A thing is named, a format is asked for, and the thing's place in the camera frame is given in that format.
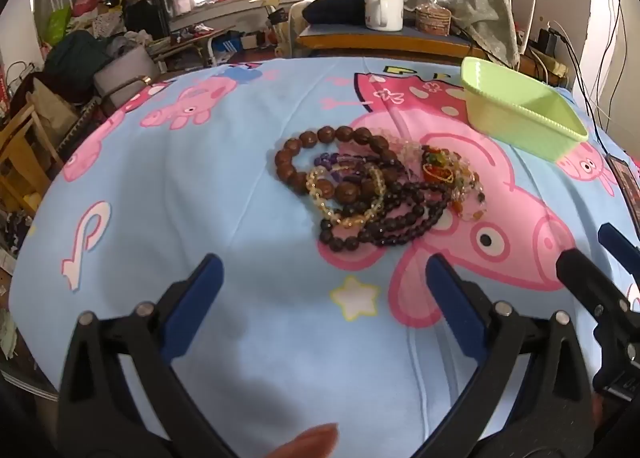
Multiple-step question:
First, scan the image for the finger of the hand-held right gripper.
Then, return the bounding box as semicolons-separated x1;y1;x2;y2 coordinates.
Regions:
597;222;640;271
556;248;640;379

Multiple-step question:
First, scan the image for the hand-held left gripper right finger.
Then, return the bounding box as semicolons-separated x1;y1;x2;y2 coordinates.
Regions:
425;253;596;458

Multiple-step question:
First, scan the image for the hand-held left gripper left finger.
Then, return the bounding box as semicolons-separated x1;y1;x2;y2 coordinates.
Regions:
56;253;236;458

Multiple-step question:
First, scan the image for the long dark bead necklace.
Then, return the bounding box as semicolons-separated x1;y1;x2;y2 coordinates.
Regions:
319;161;453;253

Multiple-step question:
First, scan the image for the multicoloured bead bracelet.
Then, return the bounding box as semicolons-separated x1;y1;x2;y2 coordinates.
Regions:
420;145;488;223

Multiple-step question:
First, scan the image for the yellow crystal bead bracelet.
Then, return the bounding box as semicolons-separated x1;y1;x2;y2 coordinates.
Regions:
306;165;386;228

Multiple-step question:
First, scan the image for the clear crystal bead bracelet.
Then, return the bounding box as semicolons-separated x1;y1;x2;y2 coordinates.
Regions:
380;131;426;174

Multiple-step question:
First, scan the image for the green plastic basket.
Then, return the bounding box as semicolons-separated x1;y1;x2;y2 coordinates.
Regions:
460;56;590;163

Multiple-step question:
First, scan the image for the purple bead bracelet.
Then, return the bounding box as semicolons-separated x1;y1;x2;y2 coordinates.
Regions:
312;152;386;189

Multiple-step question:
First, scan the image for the large brown wooden bead bracelet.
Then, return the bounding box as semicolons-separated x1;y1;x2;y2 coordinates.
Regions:
274;125;393;206

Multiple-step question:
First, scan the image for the person's left hand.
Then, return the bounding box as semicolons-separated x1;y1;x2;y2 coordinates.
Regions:
264;422;341;458

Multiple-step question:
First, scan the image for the smartphone with lit screen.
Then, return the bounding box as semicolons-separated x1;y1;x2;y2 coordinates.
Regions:
606;153;640;229

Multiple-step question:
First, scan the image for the blue cartoon pig printed blanket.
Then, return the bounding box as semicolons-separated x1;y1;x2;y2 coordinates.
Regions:
10;56;640;458

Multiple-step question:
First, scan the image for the wooden chair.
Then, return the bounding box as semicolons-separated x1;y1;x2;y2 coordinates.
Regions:
0;103;63;213

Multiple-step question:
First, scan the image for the white router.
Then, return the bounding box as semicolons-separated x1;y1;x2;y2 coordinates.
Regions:
520;0;537;55

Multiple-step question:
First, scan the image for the grey handbag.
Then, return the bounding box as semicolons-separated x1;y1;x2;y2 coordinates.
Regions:
94;46;158;100

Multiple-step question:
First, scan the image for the small folding table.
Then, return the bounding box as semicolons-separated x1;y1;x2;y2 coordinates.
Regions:
150;27;237;70

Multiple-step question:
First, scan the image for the dark green bag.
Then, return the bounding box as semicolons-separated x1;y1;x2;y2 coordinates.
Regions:
46;31;113;85

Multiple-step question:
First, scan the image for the wooden desk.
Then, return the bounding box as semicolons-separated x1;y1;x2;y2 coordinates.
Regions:
296;21;488;59

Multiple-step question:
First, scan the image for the round woven container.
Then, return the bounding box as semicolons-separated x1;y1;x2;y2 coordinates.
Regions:
415;6;453;36

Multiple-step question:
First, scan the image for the black bag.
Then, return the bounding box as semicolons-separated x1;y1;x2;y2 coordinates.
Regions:
125;0;169;39

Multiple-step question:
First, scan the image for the white enamel mug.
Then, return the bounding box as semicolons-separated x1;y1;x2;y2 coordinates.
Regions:
363;0;405;32

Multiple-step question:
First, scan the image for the green plastic bag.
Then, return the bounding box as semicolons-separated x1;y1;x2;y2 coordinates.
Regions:
47;6;73;45

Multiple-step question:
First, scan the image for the dark blue folded cloth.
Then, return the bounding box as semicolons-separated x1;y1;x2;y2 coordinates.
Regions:
302;0;366;25

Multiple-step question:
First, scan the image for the black cable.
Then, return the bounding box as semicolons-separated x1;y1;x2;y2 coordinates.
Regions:
575;0;631;139

